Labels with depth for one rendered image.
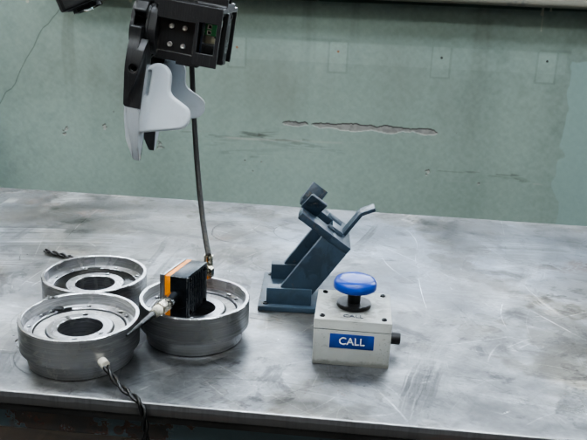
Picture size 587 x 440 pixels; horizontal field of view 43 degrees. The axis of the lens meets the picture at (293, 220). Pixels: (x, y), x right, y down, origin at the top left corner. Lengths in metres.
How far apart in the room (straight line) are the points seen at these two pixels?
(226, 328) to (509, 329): 0.30
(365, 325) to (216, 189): 1.74
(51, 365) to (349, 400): 0.25
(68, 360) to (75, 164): 1.87
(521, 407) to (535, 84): 1.74
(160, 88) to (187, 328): 0.22
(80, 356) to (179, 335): 0.09
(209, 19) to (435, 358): 0.37
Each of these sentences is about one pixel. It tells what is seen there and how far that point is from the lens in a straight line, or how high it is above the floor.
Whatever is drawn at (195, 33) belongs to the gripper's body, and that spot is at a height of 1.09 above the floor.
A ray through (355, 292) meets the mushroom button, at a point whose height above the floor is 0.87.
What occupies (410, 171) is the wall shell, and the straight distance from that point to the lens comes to 2.32.
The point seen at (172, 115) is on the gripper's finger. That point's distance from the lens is 0.69.
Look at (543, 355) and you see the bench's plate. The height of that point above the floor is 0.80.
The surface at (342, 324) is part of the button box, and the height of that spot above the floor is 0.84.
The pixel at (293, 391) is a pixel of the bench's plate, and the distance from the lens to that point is 0.65.
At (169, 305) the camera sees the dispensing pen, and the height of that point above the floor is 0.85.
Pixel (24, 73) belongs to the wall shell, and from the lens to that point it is 2.50.
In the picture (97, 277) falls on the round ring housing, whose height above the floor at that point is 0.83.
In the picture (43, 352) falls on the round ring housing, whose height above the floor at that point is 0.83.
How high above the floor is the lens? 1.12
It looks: 17 degrees down
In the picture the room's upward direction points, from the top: 3 degrees clockwise
